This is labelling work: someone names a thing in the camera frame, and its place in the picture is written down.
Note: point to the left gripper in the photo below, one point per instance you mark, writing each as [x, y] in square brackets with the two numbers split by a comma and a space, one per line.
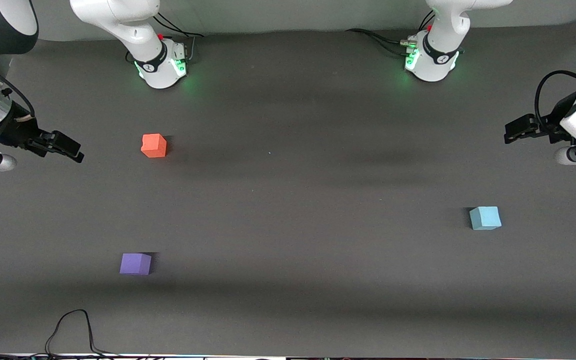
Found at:
[554, 125]

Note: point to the purple foam block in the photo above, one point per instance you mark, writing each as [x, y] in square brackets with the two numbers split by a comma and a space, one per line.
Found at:
[134, 264]

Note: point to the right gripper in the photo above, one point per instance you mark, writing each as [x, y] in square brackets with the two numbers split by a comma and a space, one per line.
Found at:
[17, 132]

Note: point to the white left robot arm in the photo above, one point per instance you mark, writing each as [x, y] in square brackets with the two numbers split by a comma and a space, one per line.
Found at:
[438, 60]

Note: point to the light blue foam block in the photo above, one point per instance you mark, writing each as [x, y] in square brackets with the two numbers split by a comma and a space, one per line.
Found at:
[485, 218]

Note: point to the orange foam block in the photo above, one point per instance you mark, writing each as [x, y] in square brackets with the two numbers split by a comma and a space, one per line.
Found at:
[153, 146]

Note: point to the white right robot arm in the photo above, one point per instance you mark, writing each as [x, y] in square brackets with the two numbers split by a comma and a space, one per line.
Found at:
[138, 30]

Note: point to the dark grey table mat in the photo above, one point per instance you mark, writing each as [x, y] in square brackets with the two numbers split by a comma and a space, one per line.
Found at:
[318, 250]

